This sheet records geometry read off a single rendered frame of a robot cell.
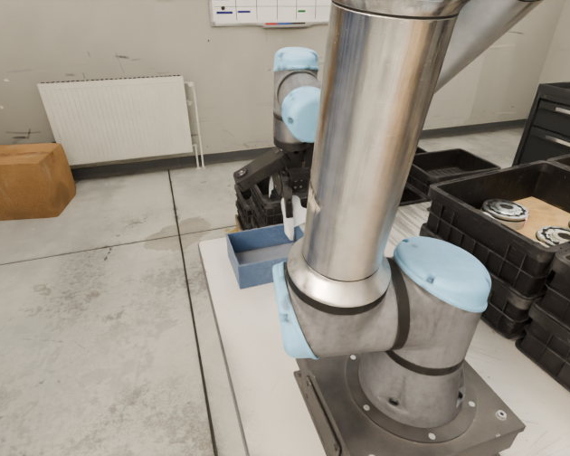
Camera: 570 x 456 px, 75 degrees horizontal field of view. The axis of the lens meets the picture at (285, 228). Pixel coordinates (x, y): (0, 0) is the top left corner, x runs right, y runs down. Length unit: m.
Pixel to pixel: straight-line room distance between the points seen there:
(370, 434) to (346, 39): 0.47
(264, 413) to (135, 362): 1.13
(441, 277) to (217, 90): 3.07
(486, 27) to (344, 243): 0.23
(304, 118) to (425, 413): 0.43
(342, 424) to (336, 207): 0.34
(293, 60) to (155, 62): 2.70
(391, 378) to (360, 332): 0.14
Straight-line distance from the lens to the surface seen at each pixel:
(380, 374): 0.57
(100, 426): 1.64
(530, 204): 1.20
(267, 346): 0.79
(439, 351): 0.51
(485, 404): 0.66
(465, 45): 0.45
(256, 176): 0.74
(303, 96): 0.55
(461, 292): 0.46
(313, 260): 0.38
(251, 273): 0.90
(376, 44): 0.27
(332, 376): 0.62
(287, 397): 0.72
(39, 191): 2.98
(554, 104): 2.53
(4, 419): 1.83
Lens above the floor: 1.30
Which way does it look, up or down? 32 degrees down
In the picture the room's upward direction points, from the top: straight up
